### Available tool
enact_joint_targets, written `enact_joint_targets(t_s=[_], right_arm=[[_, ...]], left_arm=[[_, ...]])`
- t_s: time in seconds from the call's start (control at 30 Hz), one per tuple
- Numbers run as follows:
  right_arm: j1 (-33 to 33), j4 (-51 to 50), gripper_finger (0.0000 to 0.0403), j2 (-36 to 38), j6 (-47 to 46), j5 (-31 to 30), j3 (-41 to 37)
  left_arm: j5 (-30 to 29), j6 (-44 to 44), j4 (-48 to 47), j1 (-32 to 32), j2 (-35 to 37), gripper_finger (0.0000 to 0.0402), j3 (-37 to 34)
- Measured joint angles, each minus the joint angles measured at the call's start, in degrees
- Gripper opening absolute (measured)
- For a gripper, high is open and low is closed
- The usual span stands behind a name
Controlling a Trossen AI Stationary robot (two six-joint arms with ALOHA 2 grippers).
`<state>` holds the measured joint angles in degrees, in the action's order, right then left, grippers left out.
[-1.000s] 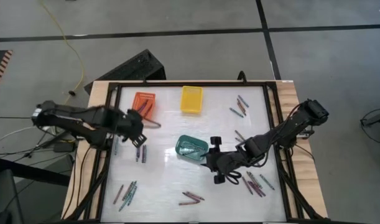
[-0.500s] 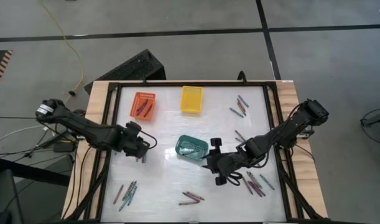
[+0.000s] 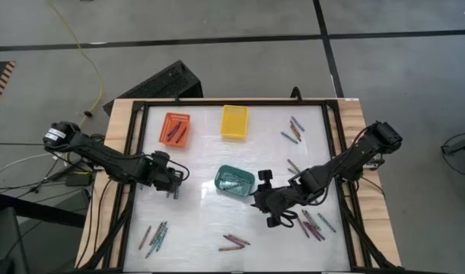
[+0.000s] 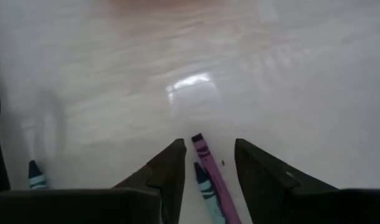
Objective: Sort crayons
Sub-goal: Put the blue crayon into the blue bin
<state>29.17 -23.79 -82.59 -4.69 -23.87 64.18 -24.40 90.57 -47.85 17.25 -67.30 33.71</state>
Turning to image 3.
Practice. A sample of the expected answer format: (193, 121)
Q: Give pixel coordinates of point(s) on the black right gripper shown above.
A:
(278, 199)

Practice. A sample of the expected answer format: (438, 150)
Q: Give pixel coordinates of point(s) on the black floor beam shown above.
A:
(38, 213)

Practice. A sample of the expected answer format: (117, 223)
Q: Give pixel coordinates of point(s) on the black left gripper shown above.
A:
(169, 179)

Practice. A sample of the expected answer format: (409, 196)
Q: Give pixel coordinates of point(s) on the teal plastic bin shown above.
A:
(236, 169)

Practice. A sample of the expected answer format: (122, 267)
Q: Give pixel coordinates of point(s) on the orange plastic basket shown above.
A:
(179, 116)

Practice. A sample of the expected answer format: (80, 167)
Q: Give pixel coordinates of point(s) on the yellow plastic basket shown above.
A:
(234, 122)

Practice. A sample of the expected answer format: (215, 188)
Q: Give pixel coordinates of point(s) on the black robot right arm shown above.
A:
(369, 146)

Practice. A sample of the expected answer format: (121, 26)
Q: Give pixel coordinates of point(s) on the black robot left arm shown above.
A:
(102, 156)

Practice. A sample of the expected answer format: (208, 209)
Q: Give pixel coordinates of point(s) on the black foam case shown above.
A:
(160, 83)

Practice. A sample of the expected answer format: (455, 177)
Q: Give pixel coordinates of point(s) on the black power box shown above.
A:
(78, 179)

